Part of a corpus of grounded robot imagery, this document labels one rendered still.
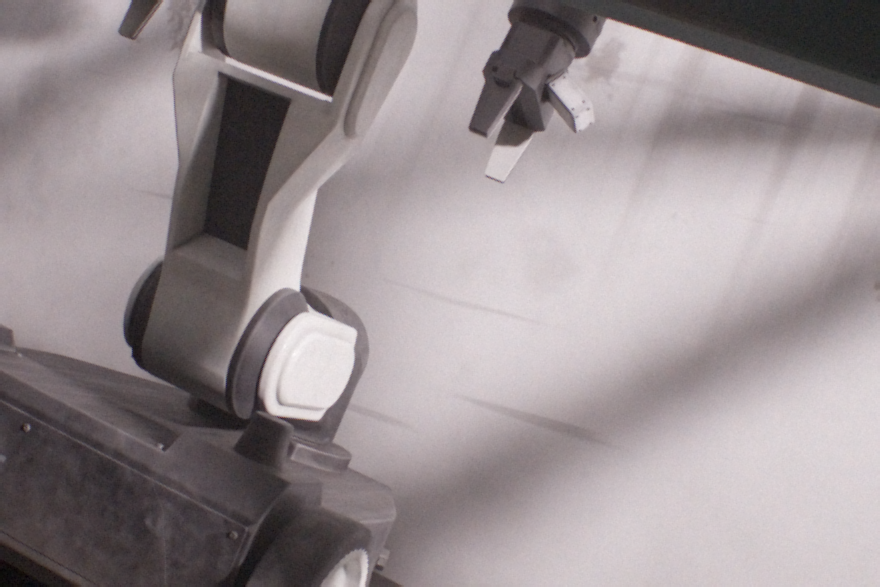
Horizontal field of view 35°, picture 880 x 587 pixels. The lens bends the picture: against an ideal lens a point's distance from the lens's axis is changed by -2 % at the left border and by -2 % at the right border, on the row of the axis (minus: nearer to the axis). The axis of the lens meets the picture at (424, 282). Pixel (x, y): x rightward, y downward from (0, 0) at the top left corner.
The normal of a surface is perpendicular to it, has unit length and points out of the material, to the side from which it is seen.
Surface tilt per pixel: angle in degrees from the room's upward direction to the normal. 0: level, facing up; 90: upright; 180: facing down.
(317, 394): 90
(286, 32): 121
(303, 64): 142
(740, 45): 180
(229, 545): 90
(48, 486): 90
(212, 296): 110
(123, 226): 90
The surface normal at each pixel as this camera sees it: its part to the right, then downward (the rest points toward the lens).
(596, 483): -0.36, -0.18
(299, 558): 0.09, -0.69
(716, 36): -0.39, 0.92
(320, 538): 0.24, -0.85
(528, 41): -0.18, -0.31
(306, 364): 0.88, 0.37
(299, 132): -0.33, 0.04
